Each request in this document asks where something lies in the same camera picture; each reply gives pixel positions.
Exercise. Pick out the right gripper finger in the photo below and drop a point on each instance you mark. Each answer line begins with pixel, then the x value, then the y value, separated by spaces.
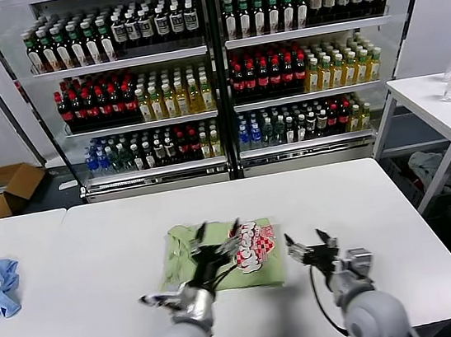
pixel 329 243
pixel 298 252

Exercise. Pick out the white side table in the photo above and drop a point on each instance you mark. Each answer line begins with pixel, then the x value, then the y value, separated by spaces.
pixel 420 97

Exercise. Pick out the clear green water bottle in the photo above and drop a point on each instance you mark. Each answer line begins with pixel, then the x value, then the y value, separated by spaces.
pixel 280 132
pixel 115 161
pixel 268 133

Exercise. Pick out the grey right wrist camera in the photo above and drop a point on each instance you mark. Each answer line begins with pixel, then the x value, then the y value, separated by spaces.
pixel 360 258

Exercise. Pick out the white floor scrap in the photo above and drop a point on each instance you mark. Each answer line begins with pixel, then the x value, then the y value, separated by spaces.
pixel 68 184

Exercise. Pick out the yellow tea bottle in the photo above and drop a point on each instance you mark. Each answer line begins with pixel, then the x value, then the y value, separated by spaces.
pixel 366 117
pixel 143 106
pixel 216 145
pixel 205 146
pixel 326 75
pixel 363 69
pixel 350 71
pixel 375 67
pixel 338 73
pixel 169 102
pixel 182 100
pixel 355 119
pixel 313 77
pixel 195 98
pixel 156 104
pixel 207 96

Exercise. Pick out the green cap tea bottle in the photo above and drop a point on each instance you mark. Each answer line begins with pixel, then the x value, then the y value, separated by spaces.
pixel 245 18
pixel 230 20
pixel 91 45
pixel 303 9
pixel 106 43
pixel 33 56
pixel 47 54
pixel 61 51
pixel 259 16
pixel 289 11
pixel 274 14
pixel 76 48

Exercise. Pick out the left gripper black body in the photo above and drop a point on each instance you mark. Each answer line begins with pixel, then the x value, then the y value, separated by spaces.
pixel 209 264

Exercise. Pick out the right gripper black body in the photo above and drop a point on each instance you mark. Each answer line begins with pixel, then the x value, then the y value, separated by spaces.
pixel 324 257

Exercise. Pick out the light green t-shirt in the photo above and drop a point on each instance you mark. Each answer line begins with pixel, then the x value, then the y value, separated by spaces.
pixel 264 273

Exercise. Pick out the blue water bottle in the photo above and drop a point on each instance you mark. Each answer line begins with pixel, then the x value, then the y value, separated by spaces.
pixel 244 137
pixel 255 136
pixel 91 164
pixel 103 163

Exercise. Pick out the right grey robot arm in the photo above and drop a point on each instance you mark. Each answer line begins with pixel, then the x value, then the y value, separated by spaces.
pixel 374 319

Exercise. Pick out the red cap cola bottle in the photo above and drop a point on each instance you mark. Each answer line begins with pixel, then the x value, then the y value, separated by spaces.
pixel 289 75
pixel 263 80
pixel 276 78
pixel 333 121
pixel 182 147
pixel 301 73
pixel 193 145
pixel 90 108
pixel 344 119
pixel 103 106
pixel 63 113
pixel 117 104
pixel 250 82
pixel 238 83
pixel 130 102
pixel 77 110

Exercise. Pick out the white beverage display shelf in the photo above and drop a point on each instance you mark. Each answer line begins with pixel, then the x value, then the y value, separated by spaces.
pixel 128 61
pixel 307 32

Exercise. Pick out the small dark tea bottle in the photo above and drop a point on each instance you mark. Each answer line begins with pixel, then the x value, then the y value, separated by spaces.
pixel 312 126
pixel 160 154
pixel 290 130
pixel 170 153
pixel 137 158
pixel 148 156
pixel 323 124
pixel 301 128

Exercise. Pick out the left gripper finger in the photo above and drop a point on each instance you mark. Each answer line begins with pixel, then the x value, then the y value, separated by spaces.
pixel 231 240
pixel 198 240

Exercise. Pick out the grey green cloth pile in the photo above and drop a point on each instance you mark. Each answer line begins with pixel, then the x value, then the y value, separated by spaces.
pixel 424 165

